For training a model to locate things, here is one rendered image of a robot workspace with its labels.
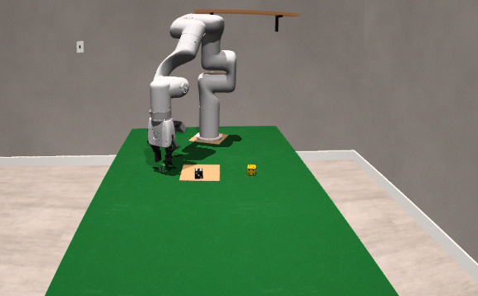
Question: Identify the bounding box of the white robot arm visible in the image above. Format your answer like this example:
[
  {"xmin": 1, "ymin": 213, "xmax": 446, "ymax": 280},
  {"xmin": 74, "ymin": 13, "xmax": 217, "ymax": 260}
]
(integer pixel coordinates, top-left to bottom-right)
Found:
[{"xmin": 149, "ymin": 14, "xmax": 236, "ymax": 141}]

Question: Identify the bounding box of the green die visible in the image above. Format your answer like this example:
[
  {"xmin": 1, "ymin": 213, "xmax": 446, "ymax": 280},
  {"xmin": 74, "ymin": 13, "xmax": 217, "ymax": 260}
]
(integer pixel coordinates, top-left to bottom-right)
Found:
[{"xmin": 159, "ymin": 162, "xmax": 169, "ymax": 173}]

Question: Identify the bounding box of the black die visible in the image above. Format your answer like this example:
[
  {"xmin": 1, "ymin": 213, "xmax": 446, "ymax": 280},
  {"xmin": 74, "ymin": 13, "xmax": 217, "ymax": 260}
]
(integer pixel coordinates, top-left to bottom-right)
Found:
[{"xmin": 194, "ymin": 169, "xmax": 203, "ymax": 179}]

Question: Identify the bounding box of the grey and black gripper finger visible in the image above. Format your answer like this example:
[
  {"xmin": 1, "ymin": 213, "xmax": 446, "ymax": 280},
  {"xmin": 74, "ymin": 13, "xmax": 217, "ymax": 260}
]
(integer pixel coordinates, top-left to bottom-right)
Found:
[
  {"xmin": 149, "ymin": 144, "xmax": 161, "ymax": 163},
  {"xmin": 165, "ymin": 135, "xmax": 179, "ymax": 165}
]

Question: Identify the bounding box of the yellow die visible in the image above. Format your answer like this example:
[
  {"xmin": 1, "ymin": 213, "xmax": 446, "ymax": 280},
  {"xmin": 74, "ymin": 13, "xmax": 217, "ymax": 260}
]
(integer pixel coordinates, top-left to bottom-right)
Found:
[{"xmin": 247, "ymin": 164, "xmax": 256, "ymax": 175}]

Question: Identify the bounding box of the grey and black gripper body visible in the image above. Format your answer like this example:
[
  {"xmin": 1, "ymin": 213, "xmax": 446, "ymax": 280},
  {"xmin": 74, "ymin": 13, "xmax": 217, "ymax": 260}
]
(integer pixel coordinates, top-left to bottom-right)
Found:
[{"xmin": 148, "ymin": 118, "xmax": 175, "ymax": 148}]

